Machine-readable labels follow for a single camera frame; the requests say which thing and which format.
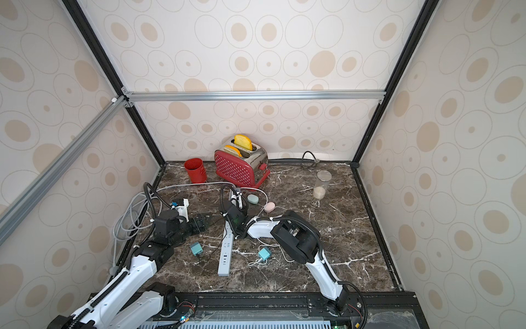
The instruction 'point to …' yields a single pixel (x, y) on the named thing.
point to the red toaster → (250, 169)
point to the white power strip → (225, 258)
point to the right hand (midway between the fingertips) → (238, 199)
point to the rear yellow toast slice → (243, 141)
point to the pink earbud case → (269, 207)
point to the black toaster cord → (316, 160)
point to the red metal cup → (196, 168)
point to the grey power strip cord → (138, 210)
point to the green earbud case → (253, 199)
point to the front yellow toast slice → (233, 150)
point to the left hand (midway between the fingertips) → (209, 215)
